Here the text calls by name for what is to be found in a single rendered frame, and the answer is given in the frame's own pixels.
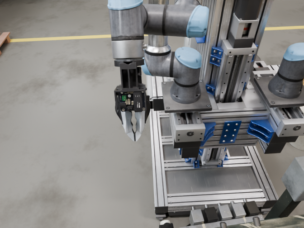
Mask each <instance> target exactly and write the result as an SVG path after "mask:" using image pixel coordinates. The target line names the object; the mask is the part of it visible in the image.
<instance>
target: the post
mask: <svg viewBox="0 0 304 228"><path fill-rule="evenodd" d="M300 202H301V201H296V202H294V201H293V199H292V197H291V195H290V194H289V192H288V190H287V189H285V191H284V192H283V194H282V195H281V196H280V198H279V199H278V200H277V202H276V203H275V205H274V206H273V207H272V209H271V210H270V211H269V213H268V214H267V216H266V217H265V218H264V220H265V219H273V218H284V217H288V216H289V215H290V213H291V212H292V211H293V210H294V209H295V208H296V207H297V205H298V204H299V203H300Z"/></svg>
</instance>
